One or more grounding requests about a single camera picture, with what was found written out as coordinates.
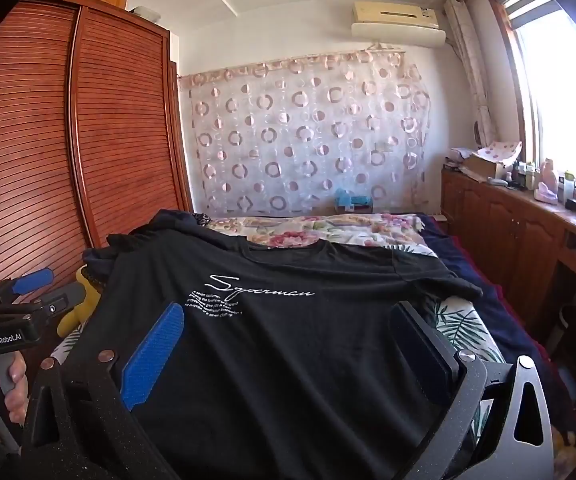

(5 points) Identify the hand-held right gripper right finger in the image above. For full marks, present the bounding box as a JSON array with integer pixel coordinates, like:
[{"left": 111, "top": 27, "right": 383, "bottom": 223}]
[{"left": 390, "top": 301, "right": 554, "bottom": 480}]

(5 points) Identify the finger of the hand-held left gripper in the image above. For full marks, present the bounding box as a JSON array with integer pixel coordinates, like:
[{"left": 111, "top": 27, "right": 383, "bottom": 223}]
[
  {"left": 0, "top": 282, "right": 87, "bottom": 326},
  {"left": 0, "top": 268, "right": 56, "bottom": 306}
]

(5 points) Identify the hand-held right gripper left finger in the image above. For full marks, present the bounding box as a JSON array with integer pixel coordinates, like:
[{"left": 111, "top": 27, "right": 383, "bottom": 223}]
[{"left": 20, "top": 301, "right": 186, "bottom": 480}]

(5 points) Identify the black t-shirt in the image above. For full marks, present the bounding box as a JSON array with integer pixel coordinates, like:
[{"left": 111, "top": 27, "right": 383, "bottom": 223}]
[{"left": 65, "top": 236, "right": 485, "bottom": 480}]

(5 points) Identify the stack of folded clothes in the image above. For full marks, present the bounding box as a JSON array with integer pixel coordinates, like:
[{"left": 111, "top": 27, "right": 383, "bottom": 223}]
[{"left": 82, "top": 209, "right": 209, "bottom": 281}]

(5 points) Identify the leaf print bed sheet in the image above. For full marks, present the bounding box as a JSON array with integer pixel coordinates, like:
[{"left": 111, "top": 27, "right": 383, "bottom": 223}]
[{"left": 50, "top": 242, "right": 508, "bottom": 461}]

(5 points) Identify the navy blue blanket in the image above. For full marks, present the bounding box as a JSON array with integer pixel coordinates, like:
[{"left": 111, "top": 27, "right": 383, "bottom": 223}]
[{"left": 420, "top": 214, "right": 576, "bottom": 441}]

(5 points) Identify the wooden sideboard cabinet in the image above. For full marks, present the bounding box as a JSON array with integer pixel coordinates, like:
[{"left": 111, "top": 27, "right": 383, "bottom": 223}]
[{"left": 440, "top": 162, "right": 576, "bottom": 361}]

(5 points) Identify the floral blanket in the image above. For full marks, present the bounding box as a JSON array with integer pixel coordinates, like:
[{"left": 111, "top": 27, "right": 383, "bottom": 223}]
[{"left": 205, "top": 211, "right": 441, "bottom": 259}]

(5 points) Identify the wooden slatted wardrobe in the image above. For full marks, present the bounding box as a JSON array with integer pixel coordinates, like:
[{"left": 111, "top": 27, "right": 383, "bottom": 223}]
[{"left": 0, "top": 0, "right": 193, "bottom": 308}]

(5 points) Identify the blue toy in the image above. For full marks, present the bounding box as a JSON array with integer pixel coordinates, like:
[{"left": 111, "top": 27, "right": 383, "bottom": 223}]
[{"left": 335, "top": 189, "right": 373, "bottom": 213}]

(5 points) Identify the cardboard box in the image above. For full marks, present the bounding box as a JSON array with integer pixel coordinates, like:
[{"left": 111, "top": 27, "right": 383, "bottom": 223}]
[{"left": 463, "top": 152, "right": 507, "bottom": 182}]

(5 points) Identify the pink figurine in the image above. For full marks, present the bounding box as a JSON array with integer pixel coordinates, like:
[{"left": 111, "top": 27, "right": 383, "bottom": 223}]
[{"left": 535, "top": 158, "right": 560, "bottom": 205}]

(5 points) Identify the polka dot cloth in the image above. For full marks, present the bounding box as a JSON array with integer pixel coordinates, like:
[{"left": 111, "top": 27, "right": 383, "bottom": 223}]
[{"left": 473, "top": 140, "right": 525, "bottom": 163}]

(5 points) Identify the circle patterned sheer curtain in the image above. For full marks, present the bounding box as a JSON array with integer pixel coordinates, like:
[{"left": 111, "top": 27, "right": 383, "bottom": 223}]
[{"left": 178, "top": 49, "right": 431, "bottom": 217}]

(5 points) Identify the white window curtain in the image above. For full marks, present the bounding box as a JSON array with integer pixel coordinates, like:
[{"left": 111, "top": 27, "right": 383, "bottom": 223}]
[{"left": 445, "top": 0, "right": 502, "bottom": 147}]

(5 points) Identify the window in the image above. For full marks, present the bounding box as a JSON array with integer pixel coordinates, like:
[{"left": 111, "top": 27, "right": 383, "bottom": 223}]
[{"left": 488, "top": 0, "right": 576, "bottom": 196}]

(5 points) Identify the wall air conditioner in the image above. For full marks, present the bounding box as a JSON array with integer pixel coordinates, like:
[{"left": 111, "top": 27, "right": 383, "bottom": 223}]
[{"left": 350, "top": 1, "right": 447, "bottom": 50}]

